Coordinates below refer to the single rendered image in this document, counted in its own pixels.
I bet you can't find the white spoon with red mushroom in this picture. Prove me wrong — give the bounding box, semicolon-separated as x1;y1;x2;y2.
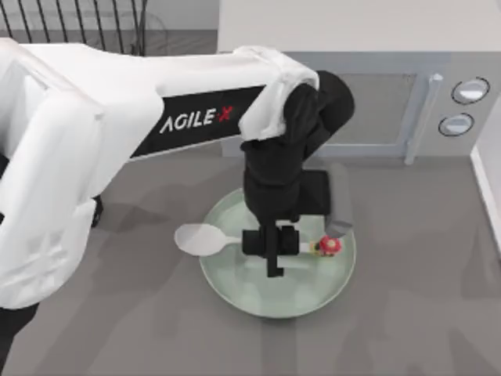
173;222;343;259

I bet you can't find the pale green round plate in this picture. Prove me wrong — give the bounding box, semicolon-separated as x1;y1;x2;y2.
199;186;358;320

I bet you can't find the grey microwave door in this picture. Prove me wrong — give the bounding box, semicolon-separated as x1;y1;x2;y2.
312;70;418;150

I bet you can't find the pale microwave oven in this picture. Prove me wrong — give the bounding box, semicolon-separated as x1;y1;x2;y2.
217;49;501;166

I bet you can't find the small round microwave knob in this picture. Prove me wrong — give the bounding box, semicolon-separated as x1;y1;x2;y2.
438;112;476;138

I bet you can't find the large round microwave knob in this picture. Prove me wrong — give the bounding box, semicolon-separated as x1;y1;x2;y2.
451;77;491;105

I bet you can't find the black metal railing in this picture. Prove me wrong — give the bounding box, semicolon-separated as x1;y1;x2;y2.
0;0;150;56

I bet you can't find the pale microwave door handle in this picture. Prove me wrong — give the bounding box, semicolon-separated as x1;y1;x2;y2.
404;73;445;166

